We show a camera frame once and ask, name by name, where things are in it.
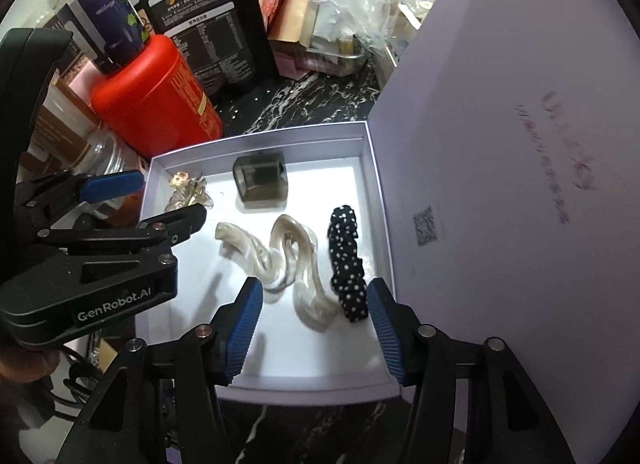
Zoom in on clear jar red-brown contents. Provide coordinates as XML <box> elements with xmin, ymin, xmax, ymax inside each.
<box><xmin>75</xmin><ymin>126</ymin><xmax>151</xmax><ymax>225</ymax></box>

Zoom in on black printed food bag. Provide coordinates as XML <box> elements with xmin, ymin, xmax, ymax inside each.
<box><xmin>107</xmin><ymin>0</ymin><xmax>278</xmax><ymax>97</ymax></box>

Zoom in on dark blue can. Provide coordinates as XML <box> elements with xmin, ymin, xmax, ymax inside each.
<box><xmin>65</xmin><ymin>0</ymin><xmax>151</xmax><ymax>77</ymax></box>

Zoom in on gold flower hair clip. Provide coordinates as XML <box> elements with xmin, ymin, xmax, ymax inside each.
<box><xmin>165</xmin><ymin>171</ymin><xmax>216</xmax><ymax>212</ymax></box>

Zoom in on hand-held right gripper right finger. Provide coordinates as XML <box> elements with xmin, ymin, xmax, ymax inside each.
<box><xmin>366</xmin><ymin>277</ymin><xmax>583</xmax><ymax>464</ymax></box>

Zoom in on black polka dot scrunchie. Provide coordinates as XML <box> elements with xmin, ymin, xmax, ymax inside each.
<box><xmin>326</xmin><ymin>205</ymin><xmax>371</xmax><ymax>323</ymax></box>

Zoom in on clear pearly hair claw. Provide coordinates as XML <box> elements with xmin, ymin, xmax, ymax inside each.
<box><xmin>215</xmin><ymin>220</ymin><xmax>281</xmax><ymax>292</ymax></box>

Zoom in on wavy pearly hair claw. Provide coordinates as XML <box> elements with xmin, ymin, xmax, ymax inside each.
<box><xmin>270</xmin><ymin>214</ymin><xmax>338</xmax><ymax>332</ymax></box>

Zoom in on smoky translucent case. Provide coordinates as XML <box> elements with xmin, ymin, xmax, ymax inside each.
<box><xmin>232</xmin><ymin>154</ymin><xmax>290</xmax><ymax>212</ymax></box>

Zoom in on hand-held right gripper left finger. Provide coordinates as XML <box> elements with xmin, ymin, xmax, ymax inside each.
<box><xmin>55</xmin><ymin>275</ymin><xmax>265</xmax><ymax>464</ymax></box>

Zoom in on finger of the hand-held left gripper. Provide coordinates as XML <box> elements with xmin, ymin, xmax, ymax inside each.
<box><xmin>36</xmin><ymin>203</ymin><xmax>208</xmax><ymax>257</ymax></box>
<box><xmin>16</xmin><ymin>169</ymin><xmax>144</xmax><ymax>209</ymax></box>

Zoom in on tray of plastic-wrapped snacks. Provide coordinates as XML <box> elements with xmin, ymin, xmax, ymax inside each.
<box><xmin>305</xmin><ymin>0</ymin><xmax>461</xmax><ymax>90</ymax></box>

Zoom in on tall jar brown contents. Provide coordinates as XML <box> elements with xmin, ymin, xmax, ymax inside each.
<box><xmin>30</xmin><ymin>71</ymin><xmax>108</xmax><ymax>170</ymax></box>

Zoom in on red canister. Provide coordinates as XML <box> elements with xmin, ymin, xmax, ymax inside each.
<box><xmin>90</xmin><ymin>34</ymin><xmax>224</xmax><ymax>160</ymax></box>

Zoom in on lavender gift box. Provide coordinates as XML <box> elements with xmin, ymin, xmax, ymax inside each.
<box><xmin>134</xmin><ymin>0</ymin><xmax>640</xmax><ymax>464</ymax></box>

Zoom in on person's left hand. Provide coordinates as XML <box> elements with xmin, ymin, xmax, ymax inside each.
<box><xmin>0</xmin><ymin>343</ymin><xmax>59</xmax><ymax>397</ymax></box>

